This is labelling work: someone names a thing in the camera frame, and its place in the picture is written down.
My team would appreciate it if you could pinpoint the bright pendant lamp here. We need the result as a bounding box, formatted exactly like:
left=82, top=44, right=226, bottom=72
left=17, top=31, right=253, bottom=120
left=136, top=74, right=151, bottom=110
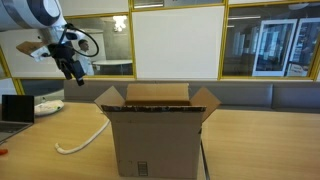
left=113, top=14, right=128, bottom=33

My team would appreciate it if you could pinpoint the round white background table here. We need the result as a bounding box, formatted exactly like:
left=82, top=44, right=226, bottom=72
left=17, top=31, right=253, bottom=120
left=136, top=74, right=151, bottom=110
left=92, top=59, right=134, bottom=76

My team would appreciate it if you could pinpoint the person in white shirt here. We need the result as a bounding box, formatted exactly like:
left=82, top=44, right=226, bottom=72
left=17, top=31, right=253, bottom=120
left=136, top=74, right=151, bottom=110
left=74, top=38, right=95, bottom=77

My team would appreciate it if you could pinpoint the white rope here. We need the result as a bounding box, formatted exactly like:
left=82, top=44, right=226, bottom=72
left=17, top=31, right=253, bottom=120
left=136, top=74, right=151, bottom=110
left=54, top=119, right=111, bottom=155

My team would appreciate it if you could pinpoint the white rounded bag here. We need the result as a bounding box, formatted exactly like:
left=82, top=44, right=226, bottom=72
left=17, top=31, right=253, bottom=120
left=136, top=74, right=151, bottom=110
left=33, top=99, right=65, bottom=117

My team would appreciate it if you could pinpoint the grey upholstered bench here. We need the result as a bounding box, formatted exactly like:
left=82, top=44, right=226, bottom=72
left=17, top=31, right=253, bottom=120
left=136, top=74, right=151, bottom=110
left=63, top=79, right=320, bottom=113

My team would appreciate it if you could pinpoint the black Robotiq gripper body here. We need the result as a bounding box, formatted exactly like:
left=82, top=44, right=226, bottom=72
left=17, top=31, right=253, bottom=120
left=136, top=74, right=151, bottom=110
left=49, top=43, right=76, bottom=69

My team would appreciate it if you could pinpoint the large white wall board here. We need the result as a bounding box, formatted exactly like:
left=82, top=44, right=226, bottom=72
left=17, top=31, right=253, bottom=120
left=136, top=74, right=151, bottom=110
left=132, top=5, right=225, bottom=80

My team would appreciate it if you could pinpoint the grey laptop with dark screen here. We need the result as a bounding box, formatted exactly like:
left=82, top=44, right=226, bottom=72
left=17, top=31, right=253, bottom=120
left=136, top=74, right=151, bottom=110
left=0, top=94, right=35, bottom=144

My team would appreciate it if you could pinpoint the white framed glass door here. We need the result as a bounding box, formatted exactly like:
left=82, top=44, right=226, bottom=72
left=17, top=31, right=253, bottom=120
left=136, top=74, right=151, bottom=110
left=252, top=18, right=298, bottom=77
left=285, top=17, right=320, bottom=78

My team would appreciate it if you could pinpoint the open brown cardboard box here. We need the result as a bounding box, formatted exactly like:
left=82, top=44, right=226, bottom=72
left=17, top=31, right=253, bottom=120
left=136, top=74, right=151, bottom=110
left=93, top=82, right=222, bottom=179

